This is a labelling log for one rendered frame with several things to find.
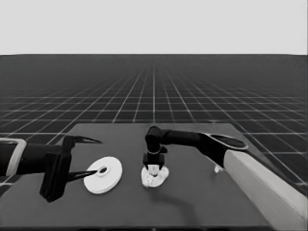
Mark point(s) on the small white T-shaped piece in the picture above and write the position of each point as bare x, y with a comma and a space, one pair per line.
218, 169

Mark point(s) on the large thick white disc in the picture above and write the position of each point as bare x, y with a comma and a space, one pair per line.
109, 183

